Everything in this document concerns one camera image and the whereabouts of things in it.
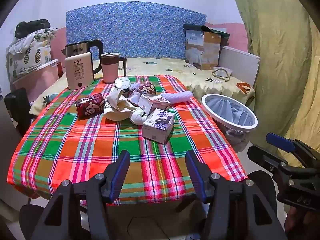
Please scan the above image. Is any dark green bag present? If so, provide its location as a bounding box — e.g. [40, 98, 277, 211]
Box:
[205, 27, 230, 39]

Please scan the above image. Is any pineapple print fabric bundle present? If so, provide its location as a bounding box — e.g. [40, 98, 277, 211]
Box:
[6, 29, 57, 80]

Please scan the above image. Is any black bag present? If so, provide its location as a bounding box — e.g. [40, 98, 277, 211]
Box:
[14, 19, 51, 39]

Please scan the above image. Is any bear print snack packet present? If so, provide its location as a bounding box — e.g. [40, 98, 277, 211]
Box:
[127, 83, 157, 98]

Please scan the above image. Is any white panel board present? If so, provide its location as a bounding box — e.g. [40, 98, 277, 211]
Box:
[218, 46, 260, 88]

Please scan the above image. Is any beige electric kettle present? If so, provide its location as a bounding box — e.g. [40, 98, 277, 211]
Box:
[62, 39, 104, 90]

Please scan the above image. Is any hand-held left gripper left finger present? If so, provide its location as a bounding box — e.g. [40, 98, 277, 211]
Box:
[30, 150, 131, 240]

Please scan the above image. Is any white foam net sleeve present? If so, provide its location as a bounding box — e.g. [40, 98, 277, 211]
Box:
[160, 91, 194, 104]

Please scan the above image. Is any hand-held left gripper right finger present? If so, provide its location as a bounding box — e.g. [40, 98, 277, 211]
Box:
[185, 150, 288, 240]

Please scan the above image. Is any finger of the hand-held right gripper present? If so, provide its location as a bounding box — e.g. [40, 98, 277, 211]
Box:
[265, 132, 320, 159]
[247, 145, 288, 172]

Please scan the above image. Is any cardboard quilt box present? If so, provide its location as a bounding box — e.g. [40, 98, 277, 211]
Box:
[184, 29, 222, 70]

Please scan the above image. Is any black chair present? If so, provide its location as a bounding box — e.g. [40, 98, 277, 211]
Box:
[4, 87, 34, 138]

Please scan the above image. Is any pink storage box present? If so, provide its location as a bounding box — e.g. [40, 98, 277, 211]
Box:
[12, 59, 60, 103]

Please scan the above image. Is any black roll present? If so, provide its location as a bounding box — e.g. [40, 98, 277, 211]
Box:
[182, 23, 213, 32]

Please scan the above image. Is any orange strap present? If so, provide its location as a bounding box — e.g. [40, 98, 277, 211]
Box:
[236, 82, 252, 93]

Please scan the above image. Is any white purple milk carton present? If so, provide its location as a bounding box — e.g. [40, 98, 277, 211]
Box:
[142, 108, 175, 145]
[138, 94, 172, 115]

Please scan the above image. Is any blue floral headboard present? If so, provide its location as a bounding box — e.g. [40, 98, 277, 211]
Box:
[66, 1, 207, 58]

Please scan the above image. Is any plaid tablecloth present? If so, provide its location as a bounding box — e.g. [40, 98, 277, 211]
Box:
[7, 74, 248, 205]

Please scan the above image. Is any white round cup lid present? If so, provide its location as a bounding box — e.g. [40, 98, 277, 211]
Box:
[114, 77, 131, 90]

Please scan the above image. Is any olive strap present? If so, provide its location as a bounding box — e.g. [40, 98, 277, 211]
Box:
[211, 67, 231, 82]

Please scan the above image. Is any white paper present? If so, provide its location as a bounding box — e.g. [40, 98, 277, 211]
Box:
[129, 107, 150, 125]

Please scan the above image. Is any yellow pineapple bedsheet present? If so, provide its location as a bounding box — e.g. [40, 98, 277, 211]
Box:
[29, 56, 255, 115]

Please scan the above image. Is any white trash bin with liner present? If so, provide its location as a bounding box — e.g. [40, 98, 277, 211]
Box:
[201, 94, 258, 153]

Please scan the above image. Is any pink mug with brown lid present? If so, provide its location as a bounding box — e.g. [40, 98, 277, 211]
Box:
[100, 52, 127, 84]

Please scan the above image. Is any green curtain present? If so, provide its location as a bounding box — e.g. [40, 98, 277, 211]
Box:
[229, 0, 320, 168]

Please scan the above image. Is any cream printed paper bag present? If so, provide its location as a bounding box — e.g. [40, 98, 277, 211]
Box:
[104, 87, 138, 122]

